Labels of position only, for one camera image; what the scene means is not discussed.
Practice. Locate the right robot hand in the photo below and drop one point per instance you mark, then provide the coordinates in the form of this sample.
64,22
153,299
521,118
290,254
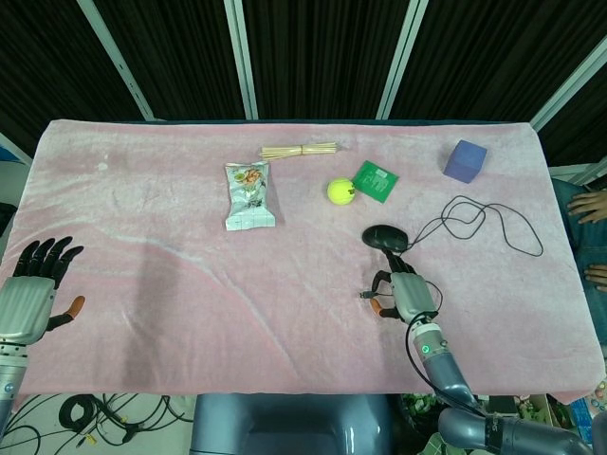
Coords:
412,296

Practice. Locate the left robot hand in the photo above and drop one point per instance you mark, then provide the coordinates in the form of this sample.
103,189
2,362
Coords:
23,303

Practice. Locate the person hand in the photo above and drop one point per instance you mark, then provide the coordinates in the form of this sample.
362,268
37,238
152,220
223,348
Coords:
598,275
593,205

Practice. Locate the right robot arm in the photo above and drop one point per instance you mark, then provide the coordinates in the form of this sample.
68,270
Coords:
446,372

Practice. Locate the dark green oval object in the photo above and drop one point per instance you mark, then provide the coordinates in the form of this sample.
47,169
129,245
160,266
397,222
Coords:
384,237

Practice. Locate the black bin bag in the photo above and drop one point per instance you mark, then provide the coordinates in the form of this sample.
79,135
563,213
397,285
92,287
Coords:
419,410

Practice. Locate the pink velvet table cloth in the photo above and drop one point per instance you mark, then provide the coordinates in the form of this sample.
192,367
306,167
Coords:
303,341

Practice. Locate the green square sachet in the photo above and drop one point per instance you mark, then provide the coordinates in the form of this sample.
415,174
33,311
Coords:
377,180

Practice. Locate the yellow tennis ball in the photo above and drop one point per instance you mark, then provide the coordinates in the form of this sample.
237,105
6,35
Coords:
340,191

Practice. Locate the blue foam cube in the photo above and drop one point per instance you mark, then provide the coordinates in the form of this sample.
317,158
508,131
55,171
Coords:
465,161

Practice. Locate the green white crumpled packaging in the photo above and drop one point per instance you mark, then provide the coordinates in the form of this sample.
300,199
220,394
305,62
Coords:
434,445

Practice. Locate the grey-blue robot torso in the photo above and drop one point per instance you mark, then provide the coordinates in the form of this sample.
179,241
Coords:
289,426

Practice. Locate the bundle of wooden sticks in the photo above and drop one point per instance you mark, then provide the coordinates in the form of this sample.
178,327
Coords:
294,151

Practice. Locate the white snack packet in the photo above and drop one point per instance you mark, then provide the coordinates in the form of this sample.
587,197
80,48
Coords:
249,194

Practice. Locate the aluminium frame post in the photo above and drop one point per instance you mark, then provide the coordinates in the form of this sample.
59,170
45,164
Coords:
569,87
118,61
242,57
399,57

